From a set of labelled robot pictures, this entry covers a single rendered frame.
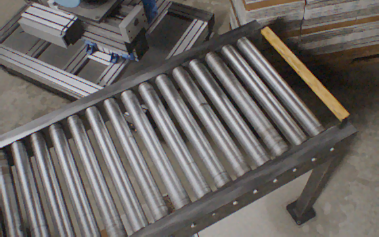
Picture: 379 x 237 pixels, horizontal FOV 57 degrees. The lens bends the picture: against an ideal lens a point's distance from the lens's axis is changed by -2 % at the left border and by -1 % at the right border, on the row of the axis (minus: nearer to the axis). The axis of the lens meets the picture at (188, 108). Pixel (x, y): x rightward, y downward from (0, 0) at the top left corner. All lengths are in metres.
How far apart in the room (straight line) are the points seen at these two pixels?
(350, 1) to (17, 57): 1.90
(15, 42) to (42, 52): 0.24
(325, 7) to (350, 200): 0.93
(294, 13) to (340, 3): 0.22
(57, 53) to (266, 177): 1.64
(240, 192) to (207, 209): 0.10
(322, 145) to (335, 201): 0.84
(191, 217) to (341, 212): 1.05
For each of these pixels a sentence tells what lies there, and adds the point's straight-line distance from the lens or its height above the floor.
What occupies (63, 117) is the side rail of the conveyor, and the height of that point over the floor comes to 0.80.
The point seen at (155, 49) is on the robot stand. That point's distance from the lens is 2.11.
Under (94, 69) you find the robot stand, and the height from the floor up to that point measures 0.21.
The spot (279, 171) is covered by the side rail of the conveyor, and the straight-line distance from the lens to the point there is 1.02.
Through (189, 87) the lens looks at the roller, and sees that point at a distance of 1.17.
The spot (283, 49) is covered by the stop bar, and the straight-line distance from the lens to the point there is 1.24.
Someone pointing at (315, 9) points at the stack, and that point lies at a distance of 1.83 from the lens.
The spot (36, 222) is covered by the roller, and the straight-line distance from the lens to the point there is 1.10.
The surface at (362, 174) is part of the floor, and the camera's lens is 1.99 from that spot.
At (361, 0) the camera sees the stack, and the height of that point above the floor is 0.54.
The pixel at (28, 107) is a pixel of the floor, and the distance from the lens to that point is 2.43.
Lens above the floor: 1.73
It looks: 57 degrees down
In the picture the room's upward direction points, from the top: 11 degrees counter-clockwise
